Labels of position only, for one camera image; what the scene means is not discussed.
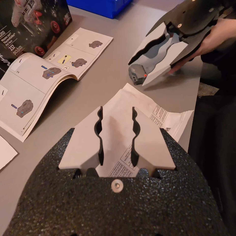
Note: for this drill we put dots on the grey toy motor block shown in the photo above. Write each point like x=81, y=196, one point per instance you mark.
x=137, y=73

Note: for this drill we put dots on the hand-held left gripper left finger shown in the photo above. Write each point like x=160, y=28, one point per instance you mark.
x=79, y=145

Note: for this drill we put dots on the open instruction booklet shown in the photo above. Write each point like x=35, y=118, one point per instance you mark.
x=36, y=83

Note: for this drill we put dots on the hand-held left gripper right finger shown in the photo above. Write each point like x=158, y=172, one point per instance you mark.
x=154, y=145

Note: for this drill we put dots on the black toy set box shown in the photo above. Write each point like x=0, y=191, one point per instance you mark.
x=27, y=27

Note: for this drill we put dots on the small white paper sheet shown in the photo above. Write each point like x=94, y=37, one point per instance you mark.
x=6, y=153

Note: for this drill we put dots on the blue plastic bin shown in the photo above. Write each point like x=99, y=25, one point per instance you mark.
x=103, y=7

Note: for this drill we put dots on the grey desk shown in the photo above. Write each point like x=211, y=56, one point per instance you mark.
x=103, y=77

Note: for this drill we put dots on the person's right hand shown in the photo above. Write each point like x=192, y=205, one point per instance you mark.
x=221, y=36

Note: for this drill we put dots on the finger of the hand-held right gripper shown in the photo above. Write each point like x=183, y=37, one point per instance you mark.
x=177, y=49
x=145, y=44

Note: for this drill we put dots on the white paper bag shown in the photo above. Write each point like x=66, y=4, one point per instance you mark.
x=127, y=103

